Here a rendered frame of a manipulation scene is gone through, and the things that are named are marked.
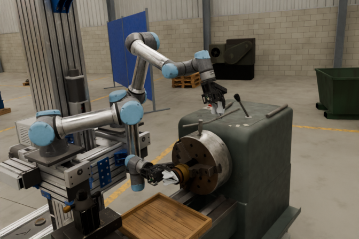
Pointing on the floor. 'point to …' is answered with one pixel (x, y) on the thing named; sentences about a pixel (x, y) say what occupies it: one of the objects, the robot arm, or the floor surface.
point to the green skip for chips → (338, 92)
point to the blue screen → (116, 44)
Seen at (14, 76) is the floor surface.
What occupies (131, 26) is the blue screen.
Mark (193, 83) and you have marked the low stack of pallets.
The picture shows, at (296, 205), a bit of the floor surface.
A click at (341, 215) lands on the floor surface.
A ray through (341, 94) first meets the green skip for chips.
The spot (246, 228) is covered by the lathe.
